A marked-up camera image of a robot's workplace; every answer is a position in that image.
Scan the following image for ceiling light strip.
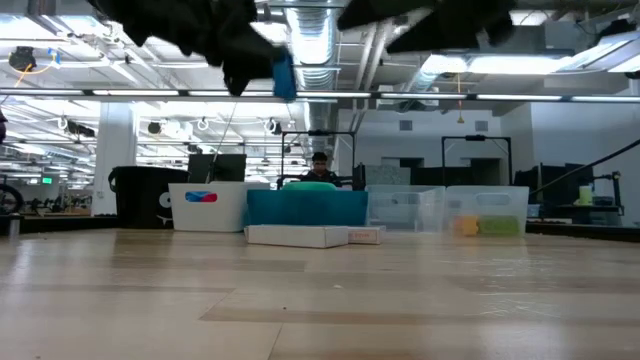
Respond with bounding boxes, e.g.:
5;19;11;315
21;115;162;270
0;88;640;103

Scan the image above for lime green toy brick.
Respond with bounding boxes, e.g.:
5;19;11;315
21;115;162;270
477;215;522;238

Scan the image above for silver ventilation duct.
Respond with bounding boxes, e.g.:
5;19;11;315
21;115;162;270
285;4;344;92

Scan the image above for teal plastic tray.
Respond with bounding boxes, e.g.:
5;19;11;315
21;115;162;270
245;188;370;228

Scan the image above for black round cup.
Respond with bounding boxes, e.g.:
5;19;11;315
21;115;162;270
107;165;191;231

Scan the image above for black computer monitor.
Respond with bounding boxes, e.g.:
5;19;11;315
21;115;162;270
187;153;248;184

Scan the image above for black desk equipment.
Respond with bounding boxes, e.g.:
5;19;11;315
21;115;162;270
513;162;626;221

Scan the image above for person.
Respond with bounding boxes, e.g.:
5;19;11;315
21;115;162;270
298;151;345;189

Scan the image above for ceiling dome camera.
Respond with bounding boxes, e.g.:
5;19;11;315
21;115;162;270
8;45;38;73

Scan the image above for white plastic bin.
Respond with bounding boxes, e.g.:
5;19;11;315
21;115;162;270
167;180;272;233

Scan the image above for red playing card deck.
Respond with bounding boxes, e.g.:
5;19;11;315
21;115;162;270
347;225;388;246

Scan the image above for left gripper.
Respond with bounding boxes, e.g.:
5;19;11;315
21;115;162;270
87;0;276;97

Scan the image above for black wheel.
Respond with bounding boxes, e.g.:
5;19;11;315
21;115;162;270
0;183;25;216

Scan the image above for black diagonal bar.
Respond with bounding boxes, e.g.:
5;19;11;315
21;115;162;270
528;138;640;197

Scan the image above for blue toy brick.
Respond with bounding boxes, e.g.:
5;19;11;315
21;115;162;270
271;46;299;103

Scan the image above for clear plastic bin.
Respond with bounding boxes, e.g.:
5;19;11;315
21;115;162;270
443;185;531;238
365;184;447;234

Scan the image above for white card box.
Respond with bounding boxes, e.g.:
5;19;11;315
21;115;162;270
243;224;350;250

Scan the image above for black gantry frame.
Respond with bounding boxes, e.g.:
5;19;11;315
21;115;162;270
440;134;514;187
279;129;357;191

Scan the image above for black table frame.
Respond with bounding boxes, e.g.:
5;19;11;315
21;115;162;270
0;214;120;236
526;220;640;245

